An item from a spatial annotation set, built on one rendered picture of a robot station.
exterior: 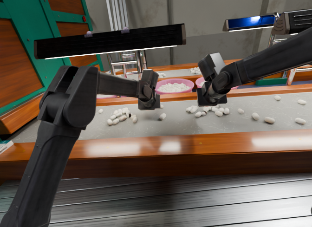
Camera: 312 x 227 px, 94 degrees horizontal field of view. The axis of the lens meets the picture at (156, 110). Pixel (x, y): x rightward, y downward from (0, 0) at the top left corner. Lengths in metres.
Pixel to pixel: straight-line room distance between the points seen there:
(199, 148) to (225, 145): 0.08
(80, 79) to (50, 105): 0.08
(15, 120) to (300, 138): 1.05
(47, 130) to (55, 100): 0.06
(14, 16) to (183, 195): 1.06
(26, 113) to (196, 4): 3.09
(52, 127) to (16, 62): 0.70
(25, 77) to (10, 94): 0.12
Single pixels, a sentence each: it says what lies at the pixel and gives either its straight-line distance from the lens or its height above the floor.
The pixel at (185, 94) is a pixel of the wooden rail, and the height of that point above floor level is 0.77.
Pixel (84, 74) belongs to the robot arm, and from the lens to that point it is 0.32.
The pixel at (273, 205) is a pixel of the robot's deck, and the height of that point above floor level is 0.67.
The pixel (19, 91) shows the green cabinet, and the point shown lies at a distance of 0.97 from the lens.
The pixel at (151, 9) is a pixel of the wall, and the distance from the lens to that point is 3.25.
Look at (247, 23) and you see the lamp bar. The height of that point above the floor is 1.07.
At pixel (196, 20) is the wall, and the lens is 3.37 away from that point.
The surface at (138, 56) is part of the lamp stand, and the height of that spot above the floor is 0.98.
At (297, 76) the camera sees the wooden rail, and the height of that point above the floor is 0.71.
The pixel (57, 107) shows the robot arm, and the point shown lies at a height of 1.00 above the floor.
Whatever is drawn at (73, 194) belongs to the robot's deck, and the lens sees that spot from 0.60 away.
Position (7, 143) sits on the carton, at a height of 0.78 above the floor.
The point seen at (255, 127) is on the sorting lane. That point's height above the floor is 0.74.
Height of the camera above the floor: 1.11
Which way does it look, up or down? 29 degrees down
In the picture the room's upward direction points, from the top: 6 degrees counter-clockwise
